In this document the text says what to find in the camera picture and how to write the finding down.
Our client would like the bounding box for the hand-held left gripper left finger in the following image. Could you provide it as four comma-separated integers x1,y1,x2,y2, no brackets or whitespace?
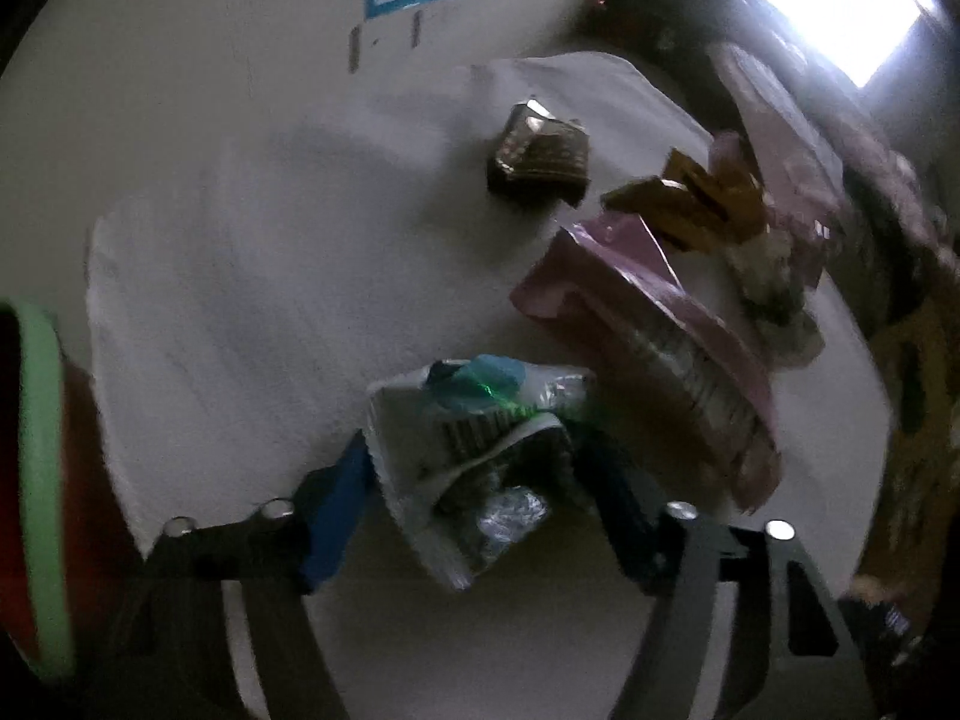
112,431,376,720

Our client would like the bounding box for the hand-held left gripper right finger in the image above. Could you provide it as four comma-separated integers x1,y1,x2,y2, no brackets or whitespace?
574,427,886,720

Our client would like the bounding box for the white snack wrapper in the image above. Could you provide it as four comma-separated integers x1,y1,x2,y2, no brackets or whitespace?
365,354,601,592

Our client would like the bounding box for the large pink packet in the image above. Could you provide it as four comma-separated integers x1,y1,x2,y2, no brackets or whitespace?
510,214,785,515

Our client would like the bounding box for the red bucket with green rim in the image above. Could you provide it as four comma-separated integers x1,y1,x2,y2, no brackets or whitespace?
0,300,80,683

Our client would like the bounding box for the yellow brown snack wrapper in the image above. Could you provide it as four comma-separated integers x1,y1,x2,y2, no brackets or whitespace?
600,150,770,252

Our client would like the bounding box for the white table cloth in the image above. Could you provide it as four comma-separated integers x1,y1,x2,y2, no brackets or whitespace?
86,52,893,720

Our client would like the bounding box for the crumpled silver wrapper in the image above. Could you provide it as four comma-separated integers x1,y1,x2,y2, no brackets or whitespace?
724,232,826,368

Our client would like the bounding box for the yellow wooden chair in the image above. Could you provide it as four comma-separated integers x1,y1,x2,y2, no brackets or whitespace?
862,300,960,616

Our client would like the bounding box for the pink snack wrapper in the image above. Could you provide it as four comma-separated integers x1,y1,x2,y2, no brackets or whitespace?
709,131,837,271

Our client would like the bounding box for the dark brown snack wrapper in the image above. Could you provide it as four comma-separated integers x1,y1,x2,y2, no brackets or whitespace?
486,97,591,207

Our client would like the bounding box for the dark shelf unit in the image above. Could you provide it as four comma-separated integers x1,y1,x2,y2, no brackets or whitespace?
570,0,751,61

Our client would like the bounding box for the bright window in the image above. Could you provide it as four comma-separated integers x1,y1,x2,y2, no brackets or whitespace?
750,0,942,87

